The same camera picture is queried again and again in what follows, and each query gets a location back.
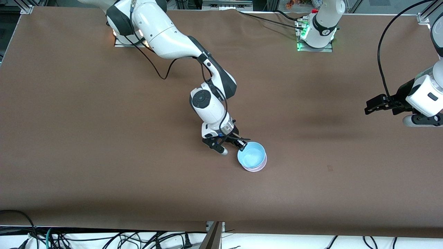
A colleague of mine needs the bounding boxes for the blue bowl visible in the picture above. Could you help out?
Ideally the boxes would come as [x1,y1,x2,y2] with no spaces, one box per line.
[237,141,267,168]

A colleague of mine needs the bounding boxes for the pink bowl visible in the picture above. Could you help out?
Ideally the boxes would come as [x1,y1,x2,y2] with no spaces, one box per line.
[241,157,268,173]

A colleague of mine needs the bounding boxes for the aluminium profile bar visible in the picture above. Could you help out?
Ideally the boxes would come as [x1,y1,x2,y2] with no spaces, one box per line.
[199,221,225,249]

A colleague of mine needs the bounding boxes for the brown table cover sheet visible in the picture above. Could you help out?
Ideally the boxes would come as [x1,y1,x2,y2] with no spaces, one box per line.
[0,6,443,239]

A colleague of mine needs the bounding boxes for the colourful background objects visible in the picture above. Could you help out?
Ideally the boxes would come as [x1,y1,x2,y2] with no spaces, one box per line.
[286,0,312,9]

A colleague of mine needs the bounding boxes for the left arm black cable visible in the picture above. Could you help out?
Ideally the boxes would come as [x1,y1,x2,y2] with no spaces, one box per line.
[377,0,436,101]

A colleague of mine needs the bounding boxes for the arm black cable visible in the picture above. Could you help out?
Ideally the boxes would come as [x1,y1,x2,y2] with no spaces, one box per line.
[119,33,229,137]
[377,0,436,101]

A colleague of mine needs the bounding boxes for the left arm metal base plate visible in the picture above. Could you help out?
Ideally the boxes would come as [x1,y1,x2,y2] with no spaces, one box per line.
[297,41,333,53]

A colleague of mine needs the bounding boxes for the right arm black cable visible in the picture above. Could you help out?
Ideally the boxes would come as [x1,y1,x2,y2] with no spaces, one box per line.
[119,33,229,137]

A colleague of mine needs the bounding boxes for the aluminium frame extrusion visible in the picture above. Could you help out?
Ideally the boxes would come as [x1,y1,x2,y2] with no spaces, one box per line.
[421,0,443,19]

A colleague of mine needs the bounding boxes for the black cable on table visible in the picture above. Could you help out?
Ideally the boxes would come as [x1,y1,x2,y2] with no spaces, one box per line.
[239,11,307,31]

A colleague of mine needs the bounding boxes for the aluminium frame rail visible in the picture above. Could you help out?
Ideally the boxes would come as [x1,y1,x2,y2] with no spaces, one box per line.
[202,0,254,11]

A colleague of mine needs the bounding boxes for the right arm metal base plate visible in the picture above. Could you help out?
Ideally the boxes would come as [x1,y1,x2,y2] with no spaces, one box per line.
[114,29,147,48]

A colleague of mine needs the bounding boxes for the black looped cable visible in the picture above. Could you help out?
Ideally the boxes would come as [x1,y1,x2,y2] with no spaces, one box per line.
[0,209,37,242]

